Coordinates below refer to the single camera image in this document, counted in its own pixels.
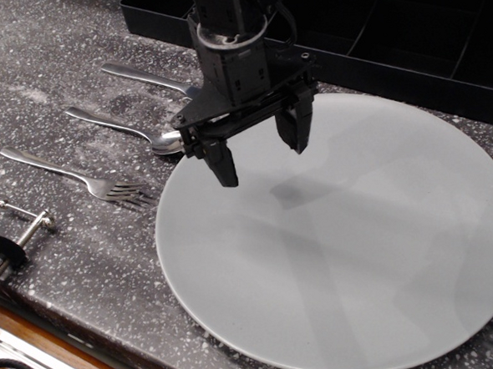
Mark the silver metal spoon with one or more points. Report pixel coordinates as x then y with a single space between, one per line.
164 144

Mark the black divided tray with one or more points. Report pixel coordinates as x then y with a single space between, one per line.
436 54

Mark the round grey plate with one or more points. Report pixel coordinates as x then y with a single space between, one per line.
373 249

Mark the silver metal knife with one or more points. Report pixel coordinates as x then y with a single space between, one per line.
126 71

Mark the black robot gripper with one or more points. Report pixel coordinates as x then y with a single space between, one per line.
245 81

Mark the silver metal fork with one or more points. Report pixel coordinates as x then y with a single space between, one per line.
110 190

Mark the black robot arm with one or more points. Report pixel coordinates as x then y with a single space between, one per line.
242 16

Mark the metal screw clamp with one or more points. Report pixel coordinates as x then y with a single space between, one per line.
12 252

